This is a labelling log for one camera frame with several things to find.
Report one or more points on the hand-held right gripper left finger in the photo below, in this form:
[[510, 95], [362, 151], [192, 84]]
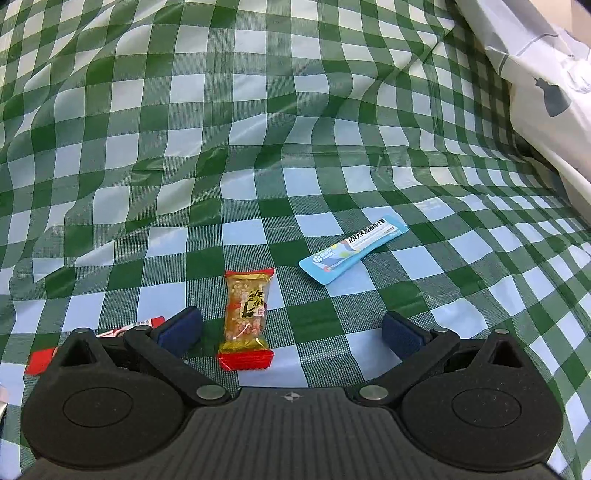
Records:
[[179, 334]]

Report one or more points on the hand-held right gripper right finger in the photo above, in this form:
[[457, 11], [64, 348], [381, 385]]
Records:
[[402, 334]]

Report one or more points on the orange candy with red ends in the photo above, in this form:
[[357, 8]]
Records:
[[244, 318]]

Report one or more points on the light blue snack packet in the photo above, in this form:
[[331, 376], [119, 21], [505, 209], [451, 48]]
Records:
[[351, 251]]

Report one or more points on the dark red-ended snack bar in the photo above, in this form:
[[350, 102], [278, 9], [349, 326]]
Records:
[[41, 362]]

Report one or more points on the green checked tablecloth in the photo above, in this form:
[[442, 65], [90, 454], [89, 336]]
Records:
[[138, 138]]

